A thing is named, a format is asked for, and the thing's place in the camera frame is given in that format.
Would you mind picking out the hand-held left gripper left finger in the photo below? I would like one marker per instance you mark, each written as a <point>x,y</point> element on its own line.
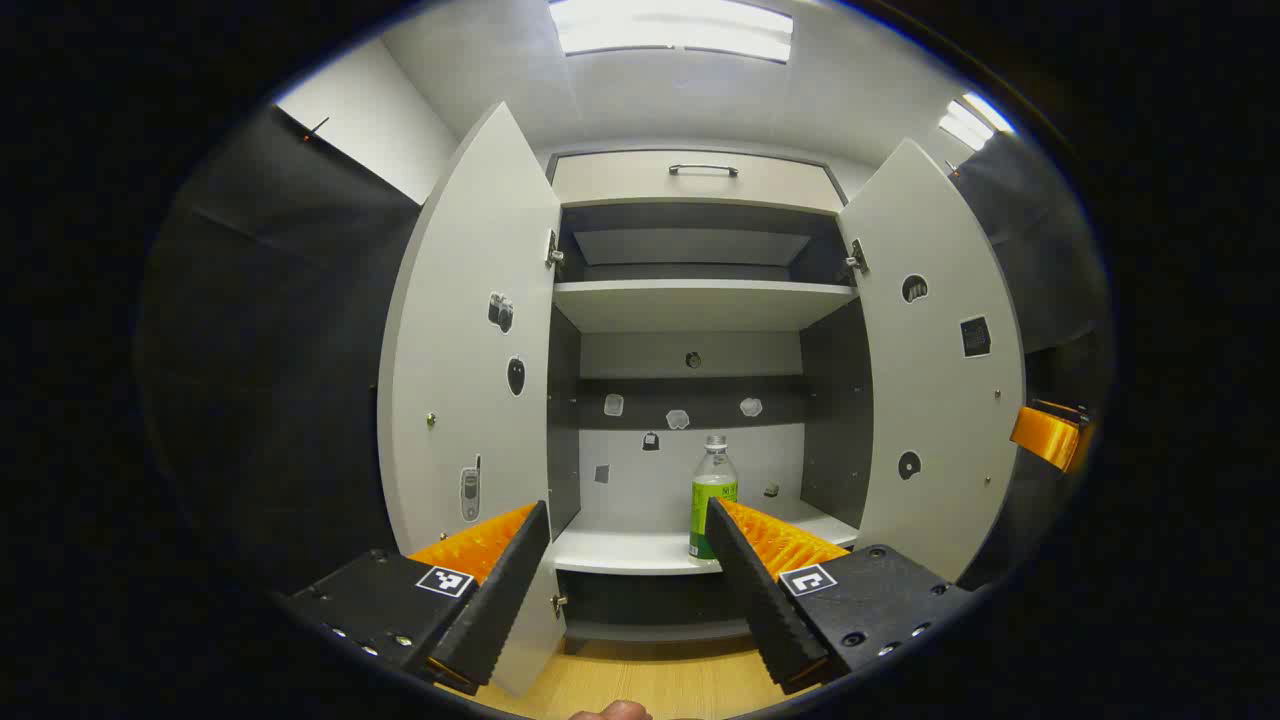
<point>500,600</point>

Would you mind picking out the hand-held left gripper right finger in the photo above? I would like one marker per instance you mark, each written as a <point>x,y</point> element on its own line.
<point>760,600</point>

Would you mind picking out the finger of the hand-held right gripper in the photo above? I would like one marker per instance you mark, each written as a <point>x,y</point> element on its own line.
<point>1045,437</point>

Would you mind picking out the grey cabinet door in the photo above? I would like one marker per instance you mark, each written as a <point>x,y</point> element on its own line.
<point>460,350</point>
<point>940,400</point>

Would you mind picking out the clear green-label bottle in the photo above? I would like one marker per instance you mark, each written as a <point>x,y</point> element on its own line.
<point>713,490</point>

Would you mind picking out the grey cabinet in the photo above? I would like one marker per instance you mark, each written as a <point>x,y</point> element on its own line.
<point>690,305</point>

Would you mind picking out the grey cabinet drawer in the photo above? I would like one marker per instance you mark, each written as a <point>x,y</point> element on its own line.
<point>620,185</point>

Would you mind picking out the small ceiling light panel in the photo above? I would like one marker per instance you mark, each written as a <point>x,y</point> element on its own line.
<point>975,120</point>

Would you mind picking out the black backdrop cloth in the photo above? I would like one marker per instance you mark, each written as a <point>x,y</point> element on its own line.
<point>280,350</point>

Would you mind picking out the large ceiling light panel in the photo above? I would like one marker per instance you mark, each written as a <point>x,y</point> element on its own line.
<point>670,28</point>

